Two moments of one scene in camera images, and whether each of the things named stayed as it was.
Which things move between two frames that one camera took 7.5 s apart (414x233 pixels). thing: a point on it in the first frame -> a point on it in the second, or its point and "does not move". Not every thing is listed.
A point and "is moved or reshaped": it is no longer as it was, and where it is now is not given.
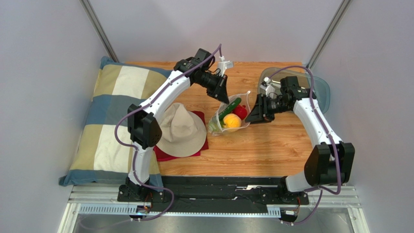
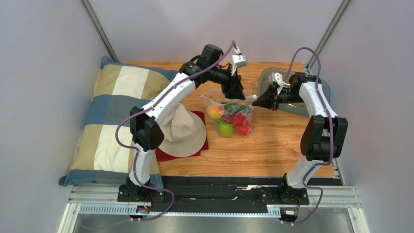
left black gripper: (220, 91) -> (233, 83)
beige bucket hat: (183, 132) does not move
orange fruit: (232, 121) -> (215, 111)
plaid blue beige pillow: (99, 157) does not move
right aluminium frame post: (329, 34) does not move
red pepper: (241, 111) -> (238, 119)
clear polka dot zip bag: (230, 117) is moved or reshaped
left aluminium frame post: (92, 15) does not move
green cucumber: (229, 109) -> (236, 108)
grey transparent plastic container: (306, 81) does not move
